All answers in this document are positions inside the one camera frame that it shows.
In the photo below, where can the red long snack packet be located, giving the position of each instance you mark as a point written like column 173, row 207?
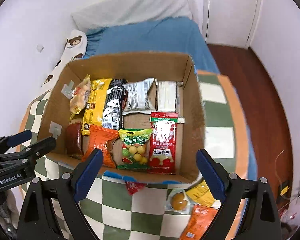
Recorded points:
column 163, row 143

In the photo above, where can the yellow biscuit snack bag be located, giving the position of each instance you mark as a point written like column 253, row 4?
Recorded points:
column 80, row 97

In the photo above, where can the white wafer packet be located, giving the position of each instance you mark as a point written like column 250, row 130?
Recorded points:
column 168, row 98

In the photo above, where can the packaged braised egg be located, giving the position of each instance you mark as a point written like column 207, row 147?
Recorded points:
column 177, row 201

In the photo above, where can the yellow snack packet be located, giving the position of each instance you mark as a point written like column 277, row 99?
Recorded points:
column 201, row 194

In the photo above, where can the bear print pillow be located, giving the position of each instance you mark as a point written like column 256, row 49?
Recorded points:
column 74, row 49

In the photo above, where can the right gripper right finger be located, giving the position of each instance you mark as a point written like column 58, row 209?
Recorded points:
column 260, row 219

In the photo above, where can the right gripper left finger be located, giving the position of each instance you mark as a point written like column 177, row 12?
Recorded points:
column 38, row 219

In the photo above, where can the white door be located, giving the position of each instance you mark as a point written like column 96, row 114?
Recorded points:
column 230, row 22

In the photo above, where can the orange rice cracker packet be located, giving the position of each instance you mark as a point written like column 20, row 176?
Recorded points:
column 201, row 218

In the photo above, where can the silver snack packet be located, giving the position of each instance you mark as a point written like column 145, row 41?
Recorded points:
column 138, row 100

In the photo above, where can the wall socket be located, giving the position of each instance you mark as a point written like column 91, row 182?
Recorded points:
column 40, row 48

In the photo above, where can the green white checkered mat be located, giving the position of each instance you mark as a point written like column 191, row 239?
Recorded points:
column 124, row 204

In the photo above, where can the orange snack packet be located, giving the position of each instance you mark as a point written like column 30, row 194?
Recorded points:
column 102, row 139

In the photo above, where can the yellow black noodle packet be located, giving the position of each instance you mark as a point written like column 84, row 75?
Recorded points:
column 107, row 100

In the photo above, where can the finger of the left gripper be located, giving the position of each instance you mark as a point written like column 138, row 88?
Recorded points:
column 33, row 152
column 14, row 140

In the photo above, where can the grey white pillow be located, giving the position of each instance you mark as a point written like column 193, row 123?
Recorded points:
column 109, row 13

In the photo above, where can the dark red snack packet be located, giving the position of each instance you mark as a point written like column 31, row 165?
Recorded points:
column 73, row 141

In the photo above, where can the watermelon candy bag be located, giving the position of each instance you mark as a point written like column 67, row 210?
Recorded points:
column 134, row 153

